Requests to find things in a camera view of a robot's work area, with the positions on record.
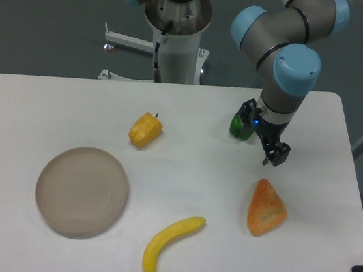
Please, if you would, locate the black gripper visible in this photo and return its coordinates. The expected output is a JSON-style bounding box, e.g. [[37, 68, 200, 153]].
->
[[238, 99, 293, 167]]

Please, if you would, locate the green bell pepper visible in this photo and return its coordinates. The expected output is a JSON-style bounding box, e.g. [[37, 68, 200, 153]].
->
[[229, 113, 254, 140]]

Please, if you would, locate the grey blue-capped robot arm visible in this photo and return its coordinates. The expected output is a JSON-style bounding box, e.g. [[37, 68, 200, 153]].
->
[[127, 0, 350, 166]]

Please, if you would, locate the yellow bell pepper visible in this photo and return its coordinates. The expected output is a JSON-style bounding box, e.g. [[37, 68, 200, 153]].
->
[[128, 112, 163, 148]]

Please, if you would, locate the yellow banana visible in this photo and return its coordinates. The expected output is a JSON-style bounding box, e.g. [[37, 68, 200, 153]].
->
[[141, 216, 207, 272]]

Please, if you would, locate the round beige plate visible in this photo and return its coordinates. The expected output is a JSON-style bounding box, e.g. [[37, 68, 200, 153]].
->
[[35, 147, 129, 239]]

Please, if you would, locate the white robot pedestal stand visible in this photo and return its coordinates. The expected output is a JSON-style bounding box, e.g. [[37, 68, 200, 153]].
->
[[104, 0, 213, 85]]

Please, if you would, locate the black cable on pedestal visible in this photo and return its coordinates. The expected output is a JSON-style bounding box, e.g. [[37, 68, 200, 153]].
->
[[151, 18, 173, 84]]

